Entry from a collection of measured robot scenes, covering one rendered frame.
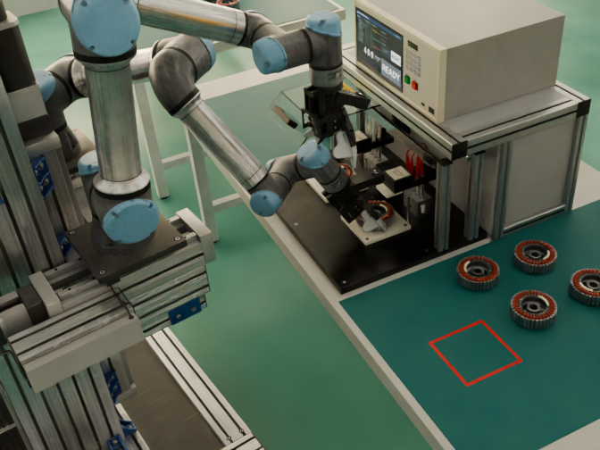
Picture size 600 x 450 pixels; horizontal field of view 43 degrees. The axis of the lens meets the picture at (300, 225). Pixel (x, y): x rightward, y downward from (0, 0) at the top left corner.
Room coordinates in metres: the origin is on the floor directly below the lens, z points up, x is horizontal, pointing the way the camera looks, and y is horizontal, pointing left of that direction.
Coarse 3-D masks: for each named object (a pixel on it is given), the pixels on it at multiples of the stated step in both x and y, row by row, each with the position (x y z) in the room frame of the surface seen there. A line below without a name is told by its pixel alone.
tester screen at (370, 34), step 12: (360, 12) 2.07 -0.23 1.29; (360, 24) 2.07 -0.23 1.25; (372, 24) 2.00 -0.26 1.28; (360, 36) 2.07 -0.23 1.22; (372, 36) 2.00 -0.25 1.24; (384, 36) 1.95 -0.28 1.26; (396, 36) 1.89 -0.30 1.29; (360, 48) 2.07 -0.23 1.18; (372, 48) 2.01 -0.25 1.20; (396, 48) 1.89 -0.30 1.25; (360, 60) 2.08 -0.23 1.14; (372, 60) 2.01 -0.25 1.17
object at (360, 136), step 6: (354, 132) 2.03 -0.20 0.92; (360, 132) 2.03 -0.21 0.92; (384, 132) 2.05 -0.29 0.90; (360, 138) 1.99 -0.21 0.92; (366, 138) 1.98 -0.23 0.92; (384, 138) 2.01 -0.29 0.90; (390, 138) 2.01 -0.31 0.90; (360, 144) 1.97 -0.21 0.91; (366, 144) 1.98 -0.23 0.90; (372, 144) 1.99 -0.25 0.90; (378, 144) 1.99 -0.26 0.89; (384, 144) 2.00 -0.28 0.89; (360, 150) 1.97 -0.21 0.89; (366, 150) 1.98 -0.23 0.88; (372, 150) 2.05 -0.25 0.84; (378, 150) 2.01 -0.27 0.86; (378, 156) 2.01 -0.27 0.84
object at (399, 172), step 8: (392, 168) 1.81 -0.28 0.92; (400, 168) 1.80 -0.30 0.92; (424, 168) 1.83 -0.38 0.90; (392, 176) 1.77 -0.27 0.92; (400, 176) 1.76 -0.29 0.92; (408, 176) 1.76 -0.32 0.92; (424, 176) 1.79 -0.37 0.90; (432, 176) 1.78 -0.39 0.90; (384, 184) 1.79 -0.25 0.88; (392, 184) 1.75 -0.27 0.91; (400, 184) 1.75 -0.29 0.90; (408, 184) 1.75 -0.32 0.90; (416, 184) 1.76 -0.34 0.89; (384, 192) 1.75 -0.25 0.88; (392, 192) 1.75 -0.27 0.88; (400, 192) 1.75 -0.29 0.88; (416, 192) 1.80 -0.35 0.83
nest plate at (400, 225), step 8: (384, 200) 1.85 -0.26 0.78; (400, 216) 1.76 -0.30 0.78; (352, 224) 1.74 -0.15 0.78; (400, 224) 1.72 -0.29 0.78; (408, 224) 1.72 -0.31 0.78; (360, 232) 1.70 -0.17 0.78; (368, 232) 1.70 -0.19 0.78; (376, 232) 1.69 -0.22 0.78; (384, 232) 1.69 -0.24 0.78; (392, 232) 1.69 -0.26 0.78; (400, 232) 1.70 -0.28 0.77; (368, 240) 1.66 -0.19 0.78; (376, 240) 1.67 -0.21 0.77
